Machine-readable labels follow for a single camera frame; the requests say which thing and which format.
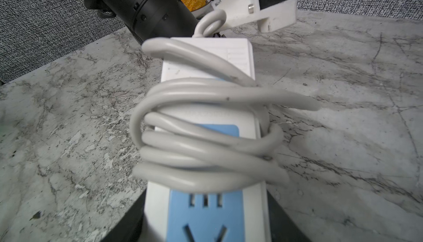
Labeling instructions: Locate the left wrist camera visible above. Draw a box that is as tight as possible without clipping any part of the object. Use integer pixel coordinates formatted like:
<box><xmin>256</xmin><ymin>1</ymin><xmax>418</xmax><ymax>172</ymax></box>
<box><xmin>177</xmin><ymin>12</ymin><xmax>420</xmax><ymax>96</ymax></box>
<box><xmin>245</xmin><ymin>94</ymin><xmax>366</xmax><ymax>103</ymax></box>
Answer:
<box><xmin>211</xmin><ymin>0</ymin><xmax>297</xmax><ymax>33</ymax></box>

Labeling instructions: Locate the white patterned bowl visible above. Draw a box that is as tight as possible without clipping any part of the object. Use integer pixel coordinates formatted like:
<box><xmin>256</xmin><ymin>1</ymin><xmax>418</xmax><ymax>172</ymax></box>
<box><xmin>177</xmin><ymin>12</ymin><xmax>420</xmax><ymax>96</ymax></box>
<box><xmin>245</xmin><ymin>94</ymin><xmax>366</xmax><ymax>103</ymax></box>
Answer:
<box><xmin>191</xmin><ymin>0</ymin><xmax>213</xmax><ymax>18</ymax></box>

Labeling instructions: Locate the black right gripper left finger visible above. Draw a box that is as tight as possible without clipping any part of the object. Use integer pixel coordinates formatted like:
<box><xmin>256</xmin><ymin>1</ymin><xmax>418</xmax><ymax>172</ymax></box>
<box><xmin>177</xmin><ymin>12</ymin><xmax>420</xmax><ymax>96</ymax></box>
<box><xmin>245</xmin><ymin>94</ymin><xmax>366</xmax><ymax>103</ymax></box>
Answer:
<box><xmin>101</xmin><ymin>190</ymin><xmax>147</xmax><ymax>242</ymax></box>

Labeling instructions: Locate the white blue power strip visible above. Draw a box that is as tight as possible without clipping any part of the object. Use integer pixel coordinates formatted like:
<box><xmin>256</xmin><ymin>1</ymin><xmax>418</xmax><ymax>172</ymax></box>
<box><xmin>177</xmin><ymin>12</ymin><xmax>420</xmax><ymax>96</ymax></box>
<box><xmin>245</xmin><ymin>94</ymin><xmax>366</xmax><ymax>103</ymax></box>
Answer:
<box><xmin>137</xmin><ymin>36</ymin><xmax>272</xmax><ymax>242</ymax></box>

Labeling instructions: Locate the white power cord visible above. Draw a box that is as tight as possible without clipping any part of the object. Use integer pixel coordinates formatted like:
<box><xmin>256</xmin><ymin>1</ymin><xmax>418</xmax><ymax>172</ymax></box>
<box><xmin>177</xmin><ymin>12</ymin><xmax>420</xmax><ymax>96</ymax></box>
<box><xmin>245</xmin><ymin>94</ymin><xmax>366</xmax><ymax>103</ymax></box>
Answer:
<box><xmin>128</xmin><ymin>8</ymin><xmax>321</xmax><ymax>194</ymax></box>

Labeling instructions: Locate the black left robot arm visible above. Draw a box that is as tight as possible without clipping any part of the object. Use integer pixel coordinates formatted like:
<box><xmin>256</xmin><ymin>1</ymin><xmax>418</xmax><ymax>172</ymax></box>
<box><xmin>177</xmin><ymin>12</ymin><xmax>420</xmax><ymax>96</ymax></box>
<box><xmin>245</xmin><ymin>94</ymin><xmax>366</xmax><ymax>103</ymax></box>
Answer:
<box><xmin>83</xmin><ymin>0</ymin><xmax>198</xmax><ymax>44</ymax></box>

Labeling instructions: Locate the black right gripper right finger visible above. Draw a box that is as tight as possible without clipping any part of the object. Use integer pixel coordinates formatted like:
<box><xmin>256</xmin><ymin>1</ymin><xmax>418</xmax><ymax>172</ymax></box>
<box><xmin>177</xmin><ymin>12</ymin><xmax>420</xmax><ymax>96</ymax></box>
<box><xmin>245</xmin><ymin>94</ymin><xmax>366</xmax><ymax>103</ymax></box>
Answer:
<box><xmin>267</xmin><ymin>191</ymin><xmax>311</xmax><ymax>242</ymax></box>

